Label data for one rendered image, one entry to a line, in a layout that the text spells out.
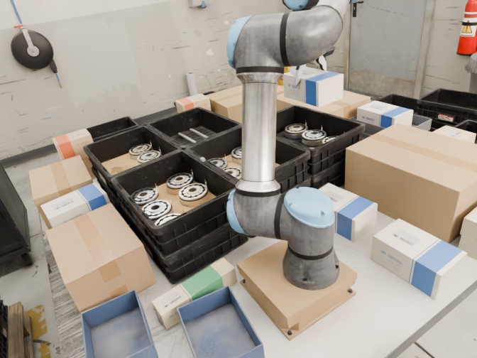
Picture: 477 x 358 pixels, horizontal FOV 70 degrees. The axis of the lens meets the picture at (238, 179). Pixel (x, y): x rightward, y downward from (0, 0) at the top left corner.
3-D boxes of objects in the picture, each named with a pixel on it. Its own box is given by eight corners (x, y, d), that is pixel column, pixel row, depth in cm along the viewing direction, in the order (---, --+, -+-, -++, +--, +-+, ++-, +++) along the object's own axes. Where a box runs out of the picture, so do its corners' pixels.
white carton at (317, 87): (343, 98, 127) (343, 74, 122) (318, 107, 122) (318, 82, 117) (306, 89, 142) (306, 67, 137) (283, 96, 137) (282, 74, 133)
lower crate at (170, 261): (251, 242, 117) (247, 214, 111) (173, 289, 103) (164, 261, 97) (194, 197, 146) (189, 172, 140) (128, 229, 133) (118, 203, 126)
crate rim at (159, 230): (244, 192, 106) (243, 186, 105) (156, 237, 93) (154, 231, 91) (184, 153, 135) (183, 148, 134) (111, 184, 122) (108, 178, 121)
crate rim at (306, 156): (312, 158, 120) (312, 151, 118) (244, 192, 106) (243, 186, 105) (245, 129, 149) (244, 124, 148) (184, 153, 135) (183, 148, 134)
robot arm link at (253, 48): (278, 248, 83) (286, 4, 71) (223, 239, 89) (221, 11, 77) (291, 231, 94) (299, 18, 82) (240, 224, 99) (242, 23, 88)
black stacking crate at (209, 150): (312, 180, 125) (311, 153, 119) (248, 217, 111) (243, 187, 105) (247, 149, 154) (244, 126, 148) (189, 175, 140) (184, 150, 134)
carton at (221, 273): (226, 270, 107) (223, 256, 104) (237, 282, 103) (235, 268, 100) (157, 315, 96) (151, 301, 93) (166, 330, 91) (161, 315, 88)
